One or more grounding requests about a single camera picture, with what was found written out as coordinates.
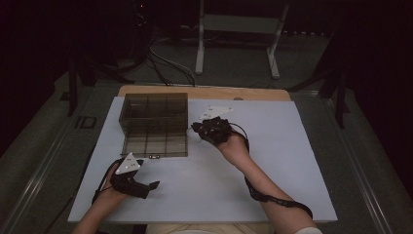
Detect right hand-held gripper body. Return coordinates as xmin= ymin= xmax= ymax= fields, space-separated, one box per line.
xmin=198 ymin=104 xmax=234 ymax=146

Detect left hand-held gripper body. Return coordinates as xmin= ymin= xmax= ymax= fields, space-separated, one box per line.
xmin=109 ymin=152 xmax=150 ymax=200

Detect dark translucent drawer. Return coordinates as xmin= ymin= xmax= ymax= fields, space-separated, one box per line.
xmin=121 ymin=125 xmax=190 ymax=160

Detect dark translucent drawer box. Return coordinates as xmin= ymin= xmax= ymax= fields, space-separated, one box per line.
xmin=118 ymin=93 xmax=190 ymax=130

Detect person's left hand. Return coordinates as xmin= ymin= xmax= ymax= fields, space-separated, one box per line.
xmin=95 ymin=176 xmax=130 ymax=205

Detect person's right hand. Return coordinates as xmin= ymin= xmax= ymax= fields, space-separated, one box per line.
xmin=216 ymin=132 xmax=251 ymax=165

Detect person's beige clothing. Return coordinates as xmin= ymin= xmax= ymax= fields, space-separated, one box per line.
xmin=145 ymin=222 xmax=324 ymax=234

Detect white table cover board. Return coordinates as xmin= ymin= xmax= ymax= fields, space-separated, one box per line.
xmin=67 ymin=96 xmax=339 ymax=224

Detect black stand legs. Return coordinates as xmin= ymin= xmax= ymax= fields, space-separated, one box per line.
xmin=286 ymin=28 xmax=352 ymax=130
xmin=64 ymin=55 xmax=135 ymax=117

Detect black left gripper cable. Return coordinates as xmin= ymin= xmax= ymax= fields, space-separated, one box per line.
xmin=91 ymin=160 xmax=123 ymax=206

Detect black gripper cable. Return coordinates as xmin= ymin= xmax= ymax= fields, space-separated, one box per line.
xmin=91 ymin=160 xmax=123 ymax=206
xmin=228 ymin=122 xmax=315 ymax=219

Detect bundle of floor cables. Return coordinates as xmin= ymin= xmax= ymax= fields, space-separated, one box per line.
xmin=147 ymin=35 xmax=197 ymax=88

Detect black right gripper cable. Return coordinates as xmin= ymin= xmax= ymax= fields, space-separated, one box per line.
xmin=228 ymin=122 xmax=315 ymax=219

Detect white metal stand frame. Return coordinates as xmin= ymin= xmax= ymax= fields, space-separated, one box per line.
xmin=195 ymin=0 xmax=290 ymax=80

